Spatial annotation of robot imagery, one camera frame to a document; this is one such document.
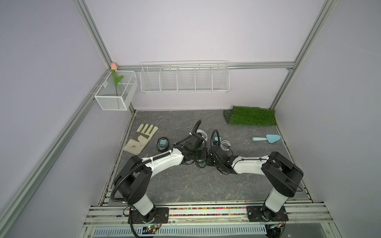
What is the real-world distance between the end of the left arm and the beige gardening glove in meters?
0.44

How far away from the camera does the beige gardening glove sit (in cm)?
101

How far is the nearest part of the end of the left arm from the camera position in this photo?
643mm
